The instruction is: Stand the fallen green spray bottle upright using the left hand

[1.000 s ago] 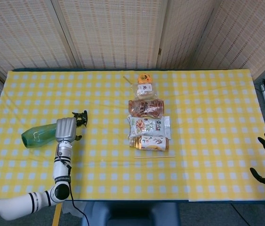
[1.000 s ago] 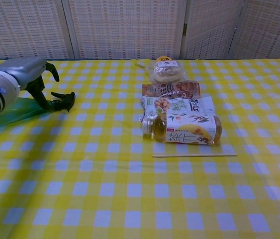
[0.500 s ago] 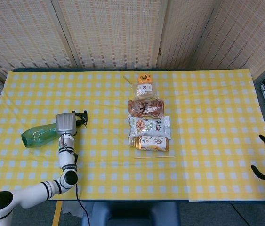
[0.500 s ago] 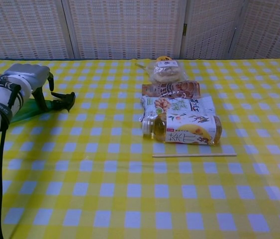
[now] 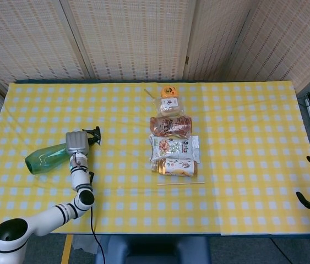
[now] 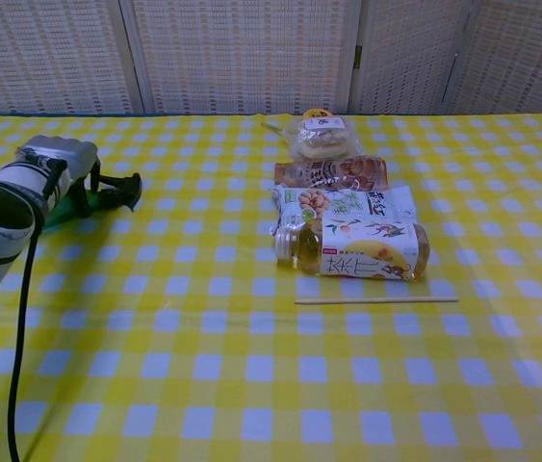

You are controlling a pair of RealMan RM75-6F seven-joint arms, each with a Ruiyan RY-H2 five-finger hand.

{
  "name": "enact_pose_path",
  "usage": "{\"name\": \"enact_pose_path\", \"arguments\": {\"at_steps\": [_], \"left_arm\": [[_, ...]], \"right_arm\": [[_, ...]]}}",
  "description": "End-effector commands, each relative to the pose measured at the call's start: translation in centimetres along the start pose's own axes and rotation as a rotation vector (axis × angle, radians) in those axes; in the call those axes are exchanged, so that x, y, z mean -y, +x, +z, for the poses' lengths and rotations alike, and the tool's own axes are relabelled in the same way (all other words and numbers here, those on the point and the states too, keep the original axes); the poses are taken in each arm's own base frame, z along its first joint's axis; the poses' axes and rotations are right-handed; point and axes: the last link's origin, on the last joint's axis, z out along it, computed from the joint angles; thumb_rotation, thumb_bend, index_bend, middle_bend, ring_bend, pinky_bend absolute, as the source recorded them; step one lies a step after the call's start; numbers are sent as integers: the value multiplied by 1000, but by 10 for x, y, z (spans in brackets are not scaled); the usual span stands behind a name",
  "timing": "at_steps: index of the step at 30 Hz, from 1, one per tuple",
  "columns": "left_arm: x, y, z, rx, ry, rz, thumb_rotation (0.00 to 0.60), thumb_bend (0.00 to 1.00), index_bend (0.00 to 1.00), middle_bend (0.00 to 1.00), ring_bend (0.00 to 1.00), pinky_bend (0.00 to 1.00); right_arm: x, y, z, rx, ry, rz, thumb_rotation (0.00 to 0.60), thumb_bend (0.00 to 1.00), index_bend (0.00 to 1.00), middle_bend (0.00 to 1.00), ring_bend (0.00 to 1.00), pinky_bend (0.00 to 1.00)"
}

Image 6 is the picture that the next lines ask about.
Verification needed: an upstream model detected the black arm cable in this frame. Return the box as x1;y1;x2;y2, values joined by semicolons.
7;158;68;462

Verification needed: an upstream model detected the yellow white checked tablecloth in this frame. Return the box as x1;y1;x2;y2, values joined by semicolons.
0;111;542;462

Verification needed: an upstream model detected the woven folding screen panel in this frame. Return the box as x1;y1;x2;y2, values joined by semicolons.
0;0;135;117
349;0;477;116
118;0;364;116
443;0;542;115

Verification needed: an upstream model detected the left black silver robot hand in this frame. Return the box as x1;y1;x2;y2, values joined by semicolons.
14;135;133;218

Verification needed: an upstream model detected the green plastic bottle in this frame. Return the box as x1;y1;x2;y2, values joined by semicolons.
39;171;143;237

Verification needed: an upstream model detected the brown snack packet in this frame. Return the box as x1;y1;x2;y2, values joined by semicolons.
273;156;390;193

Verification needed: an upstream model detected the white peanut snack bag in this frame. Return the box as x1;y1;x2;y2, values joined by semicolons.
271;185;419;237

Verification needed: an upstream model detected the tea bottle with white label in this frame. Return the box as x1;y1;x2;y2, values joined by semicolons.
273;221;431;285

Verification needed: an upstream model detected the long thin wooden stick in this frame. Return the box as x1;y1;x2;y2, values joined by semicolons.
294;295;459;306

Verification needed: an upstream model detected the short wooden stick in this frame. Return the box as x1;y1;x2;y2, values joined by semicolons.
260;121;296;141

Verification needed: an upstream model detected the clear bag of rice cakes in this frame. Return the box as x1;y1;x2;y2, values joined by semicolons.
285;116;361;163

